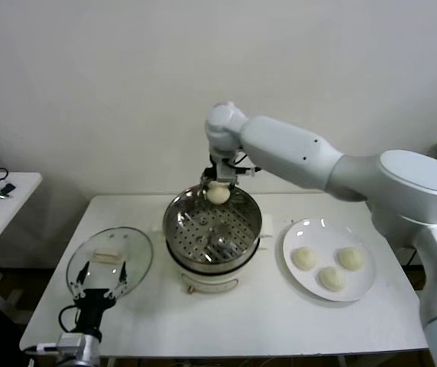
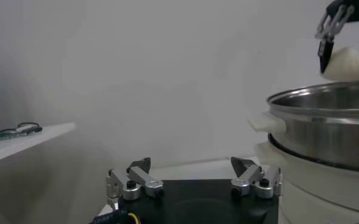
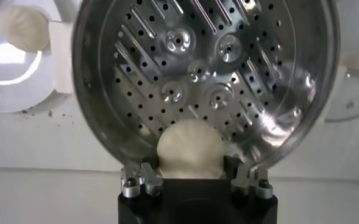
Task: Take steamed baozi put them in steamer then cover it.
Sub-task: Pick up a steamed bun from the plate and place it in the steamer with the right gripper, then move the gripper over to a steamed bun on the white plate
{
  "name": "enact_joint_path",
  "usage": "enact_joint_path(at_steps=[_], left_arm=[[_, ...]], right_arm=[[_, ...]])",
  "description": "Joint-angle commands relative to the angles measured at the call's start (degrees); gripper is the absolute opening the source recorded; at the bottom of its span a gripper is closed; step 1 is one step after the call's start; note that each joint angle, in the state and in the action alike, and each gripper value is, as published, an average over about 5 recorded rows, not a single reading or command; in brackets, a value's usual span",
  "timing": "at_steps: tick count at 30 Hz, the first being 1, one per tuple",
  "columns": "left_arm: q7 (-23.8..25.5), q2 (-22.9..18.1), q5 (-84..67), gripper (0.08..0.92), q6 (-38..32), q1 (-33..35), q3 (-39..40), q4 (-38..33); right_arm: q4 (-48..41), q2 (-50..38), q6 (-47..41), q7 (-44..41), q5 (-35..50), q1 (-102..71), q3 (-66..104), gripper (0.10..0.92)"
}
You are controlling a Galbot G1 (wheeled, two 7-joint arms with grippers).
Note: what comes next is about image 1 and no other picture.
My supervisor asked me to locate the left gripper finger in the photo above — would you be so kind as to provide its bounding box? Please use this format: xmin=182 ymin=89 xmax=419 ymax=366
xmin=103 ymin=261 xmax=128 ymax=300
xmin=70 ymin=261 xmax=90 ymax=299

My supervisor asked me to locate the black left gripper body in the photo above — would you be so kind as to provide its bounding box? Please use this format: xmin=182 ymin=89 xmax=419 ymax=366
xmin=73 ymin=289 xmax=117 ymax=334

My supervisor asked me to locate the white steamed baozi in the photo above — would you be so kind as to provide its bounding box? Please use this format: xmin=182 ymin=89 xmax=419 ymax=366
xmin=319 ymin=266 xmax=346 ymax=293
xmin=292 ymin=247 xmax=318 ymax=271
xmin=207 ymin=182 xmax=230 ymax=205
xmin=338 ymin=246 xmax=365 ymax=271

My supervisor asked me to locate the glass lid with beige handle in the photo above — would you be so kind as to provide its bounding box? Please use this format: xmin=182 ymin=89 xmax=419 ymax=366
xmin=65 ymin=226 xmax=154 ymax=299

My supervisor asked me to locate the stainless steel steamer basket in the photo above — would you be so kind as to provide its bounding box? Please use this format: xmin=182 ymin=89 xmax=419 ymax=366
xmin=163 ymin=183 xmax=264 ymax=268

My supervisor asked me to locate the white electric cooker base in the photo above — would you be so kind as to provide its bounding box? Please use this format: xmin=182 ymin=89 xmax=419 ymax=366
xmin=151 ymin=209 xmax=275 ymax=296

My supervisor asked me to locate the white round plate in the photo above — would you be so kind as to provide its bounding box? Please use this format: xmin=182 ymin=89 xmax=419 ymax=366
xmin=282 ymin=218 xmax=377 ymax=303

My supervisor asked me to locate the white side table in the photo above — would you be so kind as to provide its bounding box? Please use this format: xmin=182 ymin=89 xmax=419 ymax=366
xmin=0 ymin=172 xmax=44 ymax=326

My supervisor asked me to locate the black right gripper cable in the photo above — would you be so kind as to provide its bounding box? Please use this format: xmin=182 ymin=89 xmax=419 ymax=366
xmin=233 ymin=151 xmax=261 ymax=177

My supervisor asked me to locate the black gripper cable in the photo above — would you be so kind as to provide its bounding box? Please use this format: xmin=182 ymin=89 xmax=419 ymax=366
xmin=233 ymin=151 xmax=261 ymax=177
xmin=57 ymin=305 xmax=80 ymax=334

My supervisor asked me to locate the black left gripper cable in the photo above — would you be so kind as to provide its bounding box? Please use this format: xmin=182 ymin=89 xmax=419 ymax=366
xmin=57 ymin=305 xmax=80 ymax=334

